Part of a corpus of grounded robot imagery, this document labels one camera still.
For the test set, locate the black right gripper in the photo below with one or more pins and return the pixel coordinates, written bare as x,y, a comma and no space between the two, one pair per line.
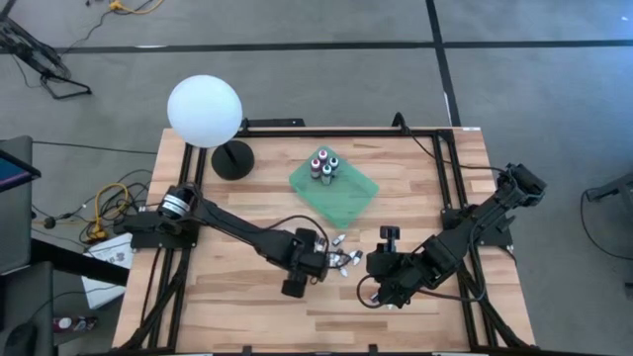
395,277

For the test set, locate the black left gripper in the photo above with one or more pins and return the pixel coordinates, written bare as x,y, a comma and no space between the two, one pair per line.
306,257

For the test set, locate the small black food coloring bottle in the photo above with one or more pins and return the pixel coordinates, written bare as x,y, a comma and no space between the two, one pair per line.
321,243

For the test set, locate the large green food coloring bottle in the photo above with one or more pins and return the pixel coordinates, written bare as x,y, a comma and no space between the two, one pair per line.
326,173

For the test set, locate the large red food coloring bottle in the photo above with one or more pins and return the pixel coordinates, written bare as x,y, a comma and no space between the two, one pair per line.
315,168

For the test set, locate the large black food coloring bottle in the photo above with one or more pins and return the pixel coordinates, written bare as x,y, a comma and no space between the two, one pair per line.
334,163

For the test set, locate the large pink food coloring bottle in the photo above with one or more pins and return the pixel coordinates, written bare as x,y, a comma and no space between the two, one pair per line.
323,156

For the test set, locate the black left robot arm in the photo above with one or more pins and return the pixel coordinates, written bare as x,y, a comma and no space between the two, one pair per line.
232,225

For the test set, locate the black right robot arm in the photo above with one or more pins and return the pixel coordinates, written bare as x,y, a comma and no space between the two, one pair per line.
475,227

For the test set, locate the green translucent plastic tray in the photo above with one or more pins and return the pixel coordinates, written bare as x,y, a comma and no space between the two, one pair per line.
346,203

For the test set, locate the black table clamp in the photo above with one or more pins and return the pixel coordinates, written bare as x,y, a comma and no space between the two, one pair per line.
372,349
245,349

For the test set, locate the black bar device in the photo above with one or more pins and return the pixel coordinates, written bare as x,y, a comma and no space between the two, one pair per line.
274,122

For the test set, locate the white globe lamp black base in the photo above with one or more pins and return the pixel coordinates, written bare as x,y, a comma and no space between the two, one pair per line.
205,111

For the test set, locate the white cardboard box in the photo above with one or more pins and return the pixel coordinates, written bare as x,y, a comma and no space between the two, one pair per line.
111,252

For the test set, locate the gray metal stand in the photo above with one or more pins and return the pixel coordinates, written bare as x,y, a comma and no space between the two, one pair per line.
613,190

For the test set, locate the black floor beam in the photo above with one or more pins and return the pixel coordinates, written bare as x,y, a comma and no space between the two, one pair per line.
74,259

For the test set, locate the red white floor object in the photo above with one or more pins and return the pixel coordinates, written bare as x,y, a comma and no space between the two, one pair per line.
74,324

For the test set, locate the black power adapter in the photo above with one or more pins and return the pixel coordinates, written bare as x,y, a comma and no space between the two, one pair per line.
49,222

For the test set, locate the gray desk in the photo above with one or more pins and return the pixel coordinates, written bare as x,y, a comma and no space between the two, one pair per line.
15,222

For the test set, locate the laptop screen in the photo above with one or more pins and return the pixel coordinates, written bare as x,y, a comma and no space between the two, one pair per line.
12,170

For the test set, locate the black tripod stand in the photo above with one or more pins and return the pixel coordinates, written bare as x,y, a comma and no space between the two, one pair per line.
29,49

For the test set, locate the black aluminium table frame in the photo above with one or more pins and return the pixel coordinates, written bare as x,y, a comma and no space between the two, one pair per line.
346,133

